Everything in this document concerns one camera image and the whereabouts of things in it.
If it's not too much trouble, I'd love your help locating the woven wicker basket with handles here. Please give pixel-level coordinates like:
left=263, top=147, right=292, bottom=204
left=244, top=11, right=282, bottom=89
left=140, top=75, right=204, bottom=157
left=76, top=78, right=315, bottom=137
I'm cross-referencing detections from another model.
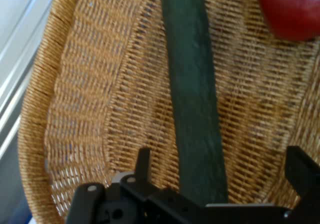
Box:
left=17, top=0, right=320, bottom=224

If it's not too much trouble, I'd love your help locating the red tomato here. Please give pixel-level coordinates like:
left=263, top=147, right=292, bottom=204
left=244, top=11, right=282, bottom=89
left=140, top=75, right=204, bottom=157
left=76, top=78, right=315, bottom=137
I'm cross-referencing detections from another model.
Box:
left=254, top=0, right=320, bottom=42

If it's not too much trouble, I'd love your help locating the long dark green cucumber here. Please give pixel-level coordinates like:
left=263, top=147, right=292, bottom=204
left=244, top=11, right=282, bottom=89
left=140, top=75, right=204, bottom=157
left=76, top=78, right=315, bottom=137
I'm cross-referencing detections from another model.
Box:
left=159, top=0, right=230, bottom=206

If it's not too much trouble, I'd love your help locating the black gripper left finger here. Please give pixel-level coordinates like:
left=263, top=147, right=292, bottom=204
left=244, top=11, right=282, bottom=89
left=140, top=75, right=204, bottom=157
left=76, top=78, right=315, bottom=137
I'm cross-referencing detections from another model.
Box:
left=66, top=148, right=206, bottom=224

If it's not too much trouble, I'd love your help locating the metal wall rail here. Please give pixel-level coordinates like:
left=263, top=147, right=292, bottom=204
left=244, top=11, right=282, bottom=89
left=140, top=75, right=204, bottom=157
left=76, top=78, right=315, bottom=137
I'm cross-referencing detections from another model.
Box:
left=0, top=0, right=60, bottom=160

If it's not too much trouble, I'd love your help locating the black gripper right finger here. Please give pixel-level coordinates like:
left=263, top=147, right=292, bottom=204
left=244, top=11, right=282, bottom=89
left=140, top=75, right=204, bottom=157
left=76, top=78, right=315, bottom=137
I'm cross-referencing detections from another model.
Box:
left=282, top=145, right=320, bottom=224

